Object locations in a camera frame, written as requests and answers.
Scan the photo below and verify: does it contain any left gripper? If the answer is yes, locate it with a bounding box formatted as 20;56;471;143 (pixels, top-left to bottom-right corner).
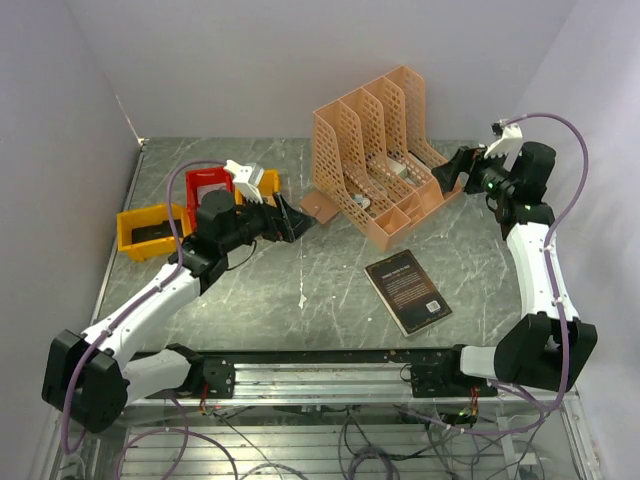
220;188;317;254

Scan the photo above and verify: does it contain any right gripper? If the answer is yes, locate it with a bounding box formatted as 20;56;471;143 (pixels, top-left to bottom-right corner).
431;143;516;201

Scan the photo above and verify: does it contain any yellow bin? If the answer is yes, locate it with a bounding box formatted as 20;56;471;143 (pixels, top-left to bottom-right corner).
116;204;176;262
234;169;280;207

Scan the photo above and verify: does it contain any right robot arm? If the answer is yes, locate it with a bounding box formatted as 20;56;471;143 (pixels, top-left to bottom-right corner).
432;142;598;396

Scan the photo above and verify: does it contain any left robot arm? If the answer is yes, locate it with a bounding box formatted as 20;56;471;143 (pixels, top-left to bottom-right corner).
42;190;314;433

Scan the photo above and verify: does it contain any orange plastic file organizer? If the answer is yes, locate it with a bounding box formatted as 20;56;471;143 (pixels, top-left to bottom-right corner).
312;66;462;251

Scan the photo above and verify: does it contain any red plastic bin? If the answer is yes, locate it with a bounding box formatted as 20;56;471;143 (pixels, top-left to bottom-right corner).
185;167;234;227

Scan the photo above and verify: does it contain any black book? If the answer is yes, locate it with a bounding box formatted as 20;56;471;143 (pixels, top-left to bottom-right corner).
364;250;452;337

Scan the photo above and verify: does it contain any black item in yellow bin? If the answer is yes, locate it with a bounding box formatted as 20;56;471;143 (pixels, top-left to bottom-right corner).
131;221;173;244

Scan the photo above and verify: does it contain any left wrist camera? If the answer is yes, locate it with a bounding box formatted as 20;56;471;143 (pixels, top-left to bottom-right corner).
223;159;264;204

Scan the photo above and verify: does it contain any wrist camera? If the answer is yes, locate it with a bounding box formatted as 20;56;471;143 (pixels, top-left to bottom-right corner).
484;120;523;159
223;159;264;204

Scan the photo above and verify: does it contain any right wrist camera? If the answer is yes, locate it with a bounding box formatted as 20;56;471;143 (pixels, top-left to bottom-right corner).
484;120;523;159

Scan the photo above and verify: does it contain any aluminium mounting rail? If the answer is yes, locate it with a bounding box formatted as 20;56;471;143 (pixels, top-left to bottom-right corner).
119;362;501;401

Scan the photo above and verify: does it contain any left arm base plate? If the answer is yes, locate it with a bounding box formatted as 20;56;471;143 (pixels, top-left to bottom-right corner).
167;343;236;399

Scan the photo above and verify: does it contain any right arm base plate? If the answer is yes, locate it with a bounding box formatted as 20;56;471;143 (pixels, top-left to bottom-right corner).
400;345;497;399

